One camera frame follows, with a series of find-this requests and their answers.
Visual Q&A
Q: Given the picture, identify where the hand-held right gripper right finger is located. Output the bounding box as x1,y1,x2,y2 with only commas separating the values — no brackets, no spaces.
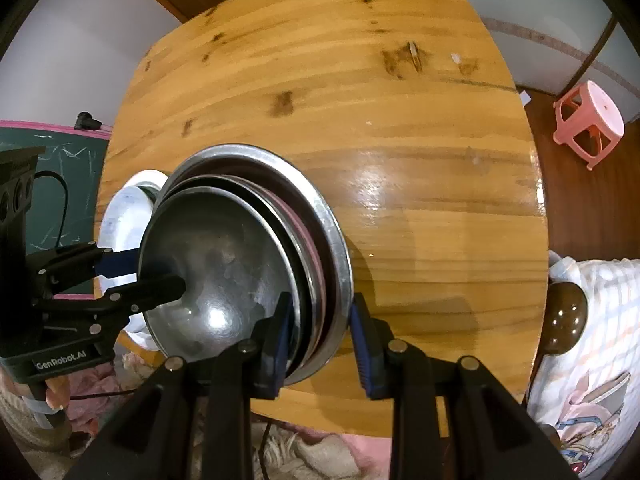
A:
349,294,576,480

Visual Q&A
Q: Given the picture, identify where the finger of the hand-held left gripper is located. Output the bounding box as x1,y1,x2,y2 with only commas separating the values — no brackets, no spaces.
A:
30,274,187,333
37,241,146,293

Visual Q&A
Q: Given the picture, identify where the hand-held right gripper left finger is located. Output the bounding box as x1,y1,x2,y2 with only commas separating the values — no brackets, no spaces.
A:
65,292,296,480

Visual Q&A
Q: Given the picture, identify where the blue floral white plate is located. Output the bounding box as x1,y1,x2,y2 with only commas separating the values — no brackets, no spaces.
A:
97,187,153,281

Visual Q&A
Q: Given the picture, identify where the small steel bowl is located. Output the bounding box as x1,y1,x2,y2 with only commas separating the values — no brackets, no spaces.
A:
137,186,301,363

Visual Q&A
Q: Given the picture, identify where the pink steel-lined bowl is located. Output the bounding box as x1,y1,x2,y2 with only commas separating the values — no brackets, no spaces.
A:
160,174,328,366

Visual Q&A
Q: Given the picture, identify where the large white plate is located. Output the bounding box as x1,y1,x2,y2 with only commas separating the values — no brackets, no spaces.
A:
95,169,168,353

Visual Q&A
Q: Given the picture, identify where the large steel bowl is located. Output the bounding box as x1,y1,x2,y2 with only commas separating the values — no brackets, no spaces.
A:
152,144,354,386

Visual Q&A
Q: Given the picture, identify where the beige knitted cloth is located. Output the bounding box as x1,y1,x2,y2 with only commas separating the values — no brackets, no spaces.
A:
260,430,361,480

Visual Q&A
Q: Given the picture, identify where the pink cloth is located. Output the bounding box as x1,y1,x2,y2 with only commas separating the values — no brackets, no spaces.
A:
65,360,166,436

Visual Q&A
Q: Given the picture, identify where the dark wooden chair knob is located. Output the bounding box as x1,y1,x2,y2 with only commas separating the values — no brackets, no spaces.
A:
542,282,588,356

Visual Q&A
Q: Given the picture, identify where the white checked printed blanket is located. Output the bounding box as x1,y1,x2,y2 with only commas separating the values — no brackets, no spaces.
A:
527,257,640,476

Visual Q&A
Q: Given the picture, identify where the pink plastic stool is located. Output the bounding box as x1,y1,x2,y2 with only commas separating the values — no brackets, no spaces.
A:
552,80,626,172

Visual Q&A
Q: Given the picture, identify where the pale sliding door wardrobe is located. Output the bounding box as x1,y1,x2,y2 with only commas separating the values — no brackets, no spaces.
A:
437,0,640,126

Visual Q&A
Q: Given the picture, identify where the black cable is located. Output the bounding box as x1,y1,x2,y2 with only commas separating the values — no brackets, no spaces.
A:
34,170,69,253

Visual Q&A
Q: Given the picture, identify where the green chalkboard with pink frame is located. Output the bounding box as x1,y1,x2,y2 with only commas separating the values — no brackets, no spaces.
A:
0,111,113,301

